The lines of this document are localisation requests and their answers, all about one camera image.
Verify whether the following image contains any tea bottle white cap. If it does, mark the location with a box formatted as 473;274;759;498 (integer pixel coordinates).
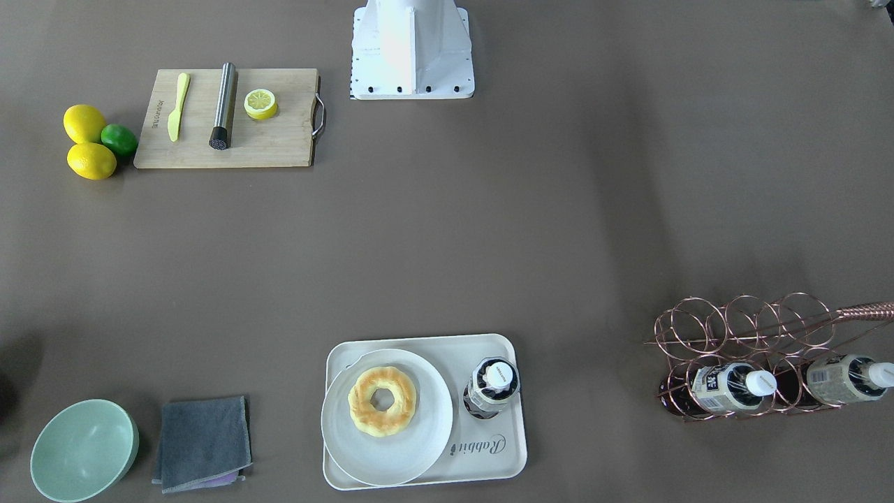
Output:
462;356;521;420

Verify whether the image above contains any cream rectangular tray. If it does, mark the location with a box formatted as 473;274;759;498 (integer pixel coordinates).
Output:
323;333;527;490

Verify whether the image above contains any tea bottle in rack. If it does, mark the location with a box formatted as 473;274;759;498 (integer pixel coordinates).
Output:
658;362;778;420
776;354;893;409

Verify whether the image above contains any glazed donut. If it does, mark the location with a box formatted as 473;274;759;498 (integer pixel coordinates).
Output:
347;366;418;437

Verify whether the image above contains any bamboo cutting board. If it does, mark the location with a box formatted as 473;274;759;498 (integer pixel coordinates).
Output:
133;68;319;169

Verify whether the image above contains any white round plate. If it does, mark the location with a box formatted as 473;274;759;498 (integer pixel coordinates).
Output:
321;348;454;486

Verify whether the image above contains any half lemon slice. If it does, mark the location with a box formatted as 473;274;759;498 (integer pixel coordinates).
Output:
243;89;278;120

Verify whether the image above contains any steel muddler black tip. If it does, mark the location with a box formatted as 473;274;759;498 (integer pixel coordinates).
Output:
208;61;237;150

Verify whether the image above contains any yellow plastic knife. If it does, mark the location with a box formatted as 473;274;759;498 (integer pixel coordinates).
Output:
167;71;191;143

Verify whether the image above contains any grey folded cloth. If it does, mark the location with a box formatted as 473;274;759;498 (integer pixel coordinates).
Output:
152;395;253;494

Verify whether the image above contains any purple cloth under grey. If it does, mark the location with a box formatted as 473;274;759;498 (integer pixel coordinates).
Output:
204;470;245;488

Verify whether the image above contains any green lime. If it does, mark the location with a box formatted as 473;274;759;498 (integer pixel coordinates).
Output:
100;124;138;157

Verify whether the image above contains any yellow lemon lower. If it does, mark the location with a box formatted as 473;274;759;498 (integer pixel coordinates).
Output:
66;143;117;180

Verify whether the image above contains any yellow lemon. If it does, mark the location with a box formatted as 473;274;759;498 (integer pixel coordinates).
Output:
63;104;108;144
66;143;117;180

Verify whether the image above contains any yellow lemon upper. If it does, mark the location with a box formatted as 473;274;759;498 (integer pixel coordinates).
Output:
63;104;108;144

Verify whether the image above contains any mint green bowl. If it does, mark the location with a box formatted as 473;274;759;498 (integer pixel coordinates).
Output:
31;399;140;502

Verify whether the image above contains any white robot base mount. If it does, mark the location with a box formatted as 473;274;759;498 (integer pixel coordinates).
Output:
349;1;476;100

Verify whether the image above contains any rose gold wire bottle rack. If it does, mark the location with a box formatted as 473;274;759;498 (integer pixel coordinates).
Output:
652;293;892;421

